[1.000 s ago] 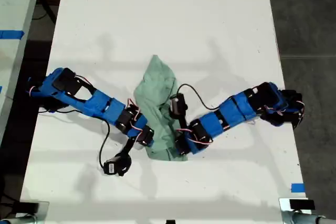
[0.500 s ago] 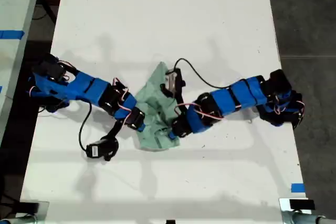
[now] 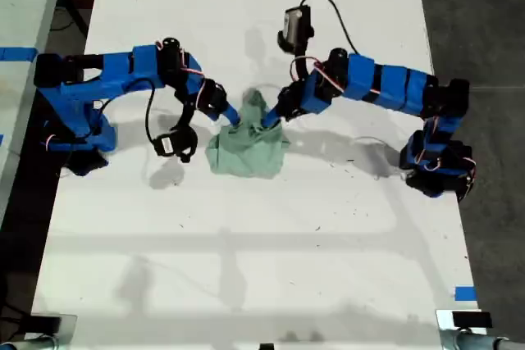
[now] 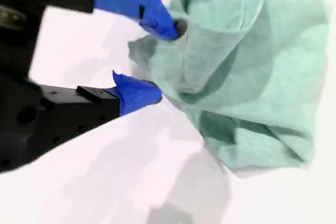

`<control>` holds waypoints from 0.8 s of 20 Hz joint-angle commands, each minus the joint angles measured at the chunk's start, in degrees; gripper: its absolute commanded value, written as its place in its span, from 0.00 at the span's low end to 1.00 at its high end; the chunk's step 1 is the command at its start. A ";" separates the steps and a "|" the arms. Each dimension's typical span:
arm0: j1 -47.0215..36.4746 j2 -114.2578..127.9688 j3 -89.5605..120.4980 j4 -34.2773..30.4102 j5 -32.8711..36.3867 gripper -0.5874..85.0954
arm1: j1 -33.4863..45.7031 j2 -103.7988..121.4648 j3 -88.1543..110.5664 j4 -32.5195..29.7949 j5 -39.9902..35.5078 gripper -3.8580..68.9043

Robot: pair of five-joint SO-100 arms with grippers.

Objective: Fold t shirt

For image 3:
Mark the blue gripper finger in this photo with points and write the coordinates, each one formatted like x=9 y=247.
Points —
x=270 y=117
x=279 y=117
x=234 y=114
x=228 y=117

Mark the pale green T-shirt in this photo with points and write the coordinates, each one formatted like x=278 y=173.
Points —
x=246 y=149

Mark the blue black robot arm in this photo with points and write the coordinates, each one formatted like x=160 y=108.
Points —
x=389 y=83
x=102 y=75

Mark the long blue tape strip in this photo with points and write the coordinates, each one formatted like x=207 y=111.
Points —
x=18 y=54

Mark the white side table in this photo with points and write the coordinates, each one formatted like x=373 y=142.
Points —
x=24 y=18

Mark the short blue tape piece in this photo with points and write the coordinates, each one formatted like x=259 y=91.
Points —
x=465 y=293

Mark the shiny metal plate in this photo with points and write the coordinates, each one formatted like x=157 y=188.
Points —
x=444 y=321
x=69 y=327

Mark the small black box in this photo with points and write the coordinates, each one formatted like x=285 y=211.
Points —
x=45 y=324
x=471 y=319

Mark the grey metal pipe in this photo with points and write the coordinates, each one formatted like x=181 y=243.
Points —
x=480 y=342
x=28 y=344

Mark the black camera stalk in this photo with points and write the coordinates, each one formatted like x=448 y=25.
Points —
x=185 y=110
x=301 y=63

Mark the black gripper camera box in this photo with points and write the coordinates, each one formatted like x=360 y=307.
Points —
x=295 y=26
x=172 y=145

